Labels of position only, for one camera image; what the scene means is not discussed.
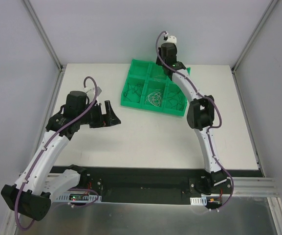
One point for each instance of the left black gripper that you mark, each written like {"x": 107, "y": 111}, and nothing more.
{"x": 100, "y": 115}

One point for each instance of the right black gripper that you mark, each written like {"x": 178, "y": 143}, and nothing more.
{"x": 159, "y": 61}

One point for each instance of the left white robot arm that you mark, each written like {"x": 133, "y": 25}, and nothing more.
{"x": 31, "y": 195}

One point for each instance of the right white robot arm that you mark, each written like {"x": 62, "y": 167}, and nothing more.
{"x": 200, "y": 115}

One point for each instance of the green compartment tray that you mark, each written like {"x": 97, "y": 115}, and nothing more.
{"x": 148, "y": 88}

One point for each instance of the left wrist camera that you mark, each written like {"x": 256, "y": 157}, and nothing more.
{"x": 91, "y": 93}

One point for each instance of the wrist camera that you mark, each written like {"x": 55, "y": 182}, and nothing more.
{"x": 91, "y": 93}
{"x": 170, "y": 39}

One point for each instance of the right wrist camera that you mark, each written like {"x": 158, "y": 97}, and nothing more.
{"x": 170, "y": 39}

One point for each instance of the left white cable duct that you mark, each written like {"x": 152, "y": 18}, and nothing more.
{"x": 78, "y": 197}

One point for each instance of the white cable duct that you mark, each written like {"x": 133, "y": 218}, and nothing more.
{"x": 78, "y": 197}
{"x": 198, "y": 201}

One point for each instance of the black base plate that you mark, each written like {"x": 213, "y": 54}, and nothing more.
{"x": 146, "y": 185}

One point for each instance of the left aluminium post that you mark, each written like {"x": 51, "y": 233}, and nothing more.
{"x": 42, "y": 33}

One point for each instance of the aluminium post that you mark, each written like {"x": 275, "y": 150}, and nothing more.
{"x": 262, "y": 21}
{"x": 42, "y": 33}

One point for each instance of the right white cable duct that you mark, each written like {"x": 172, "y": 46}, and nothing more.
{"x": 198, "y": 201}

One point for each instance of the right aluminium post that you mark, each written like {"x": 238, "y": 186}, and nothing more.
{"x": 262, "y": 21}

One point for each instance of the aluminium frame rail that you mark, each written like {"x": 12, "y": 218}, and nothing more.
{"x": 255, "y": 187}

